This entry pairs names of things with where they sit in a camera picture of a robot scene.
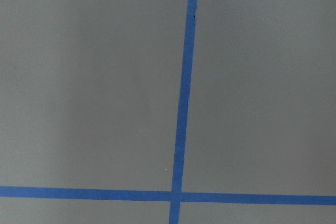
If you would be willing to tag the blue tape grid lines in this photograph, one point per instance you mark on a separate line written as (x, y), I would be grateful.
(175, 196)

